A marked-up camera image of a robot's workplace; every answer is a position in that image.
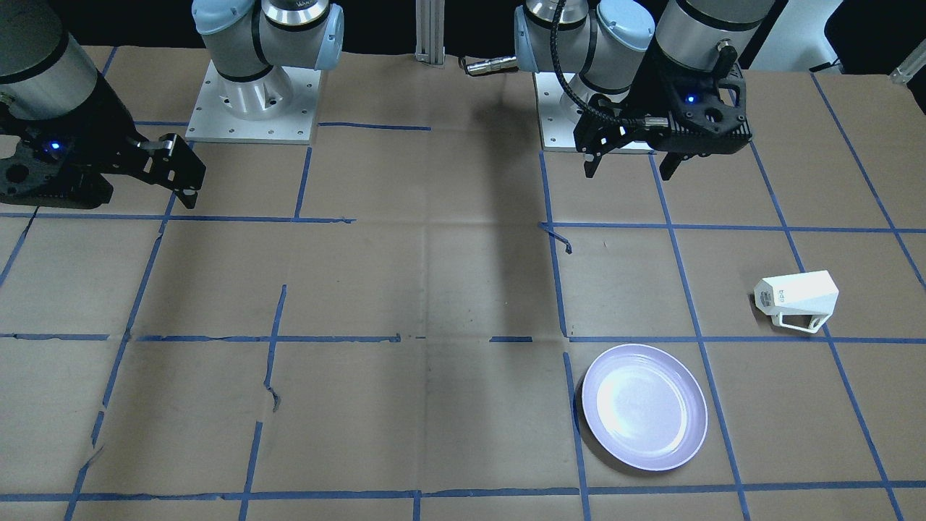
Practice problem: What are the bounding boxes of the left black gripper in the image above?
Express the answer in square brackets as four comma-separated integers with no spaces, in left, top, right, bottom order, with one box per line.
[574,33,753,182]

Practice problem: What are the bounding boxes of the silver cable connector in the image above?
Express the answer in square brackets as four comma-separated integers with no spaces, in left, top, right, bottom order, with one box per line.
[459,56,519,77]

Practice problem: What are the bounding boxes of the black corrugated cable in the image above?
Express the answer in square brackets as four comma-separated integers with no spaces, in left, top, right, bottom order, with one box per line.
[550,0,652,131]

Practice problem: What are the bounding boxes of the aluminium extrusion post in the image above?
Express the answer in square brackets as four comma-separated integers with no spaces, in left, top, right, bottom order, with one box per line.
[414,0,446,68]

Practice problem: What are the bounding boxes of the aluminium frame bar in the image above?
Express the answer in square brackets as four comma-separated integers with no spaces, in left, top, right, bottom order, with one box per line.
[889,55,925,85]

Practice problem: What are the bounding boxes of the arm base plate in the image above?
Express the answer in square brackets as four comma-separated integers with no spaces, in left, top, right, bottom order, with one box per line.
[532,71,655,154]
[185,63,323,145]

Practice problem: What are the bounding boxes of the lavender round plate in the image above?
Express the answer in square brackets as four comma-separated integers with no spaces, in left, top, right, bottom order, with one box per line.
[579,344,709,472]

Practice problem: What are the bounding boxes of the white angular cup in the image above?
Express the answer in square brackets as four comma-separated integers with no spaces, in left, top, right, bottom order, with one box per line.
[753,270,840,334]

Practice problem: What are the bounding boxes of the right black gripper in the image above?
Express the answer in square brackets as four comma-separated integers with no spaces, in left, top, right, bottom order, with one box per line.
[1,74,206,210]

